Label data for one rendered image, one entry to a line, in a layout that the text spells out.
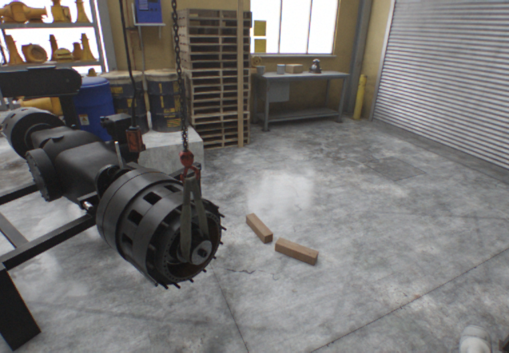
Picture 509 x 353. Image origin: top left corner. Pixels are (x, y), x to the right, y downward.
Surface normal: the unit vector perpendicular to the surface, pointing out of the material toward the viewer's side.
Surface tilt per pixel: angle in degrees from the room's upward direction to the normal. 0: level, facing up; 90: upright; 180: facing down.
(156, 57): 90
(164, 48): 90
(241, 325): 0
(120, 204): 42
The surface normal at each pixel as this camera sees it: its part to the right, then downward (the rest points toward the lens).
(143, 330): 0.03, -0.88
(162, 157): 0.41, 0.43
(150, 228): -0.42, -0.40
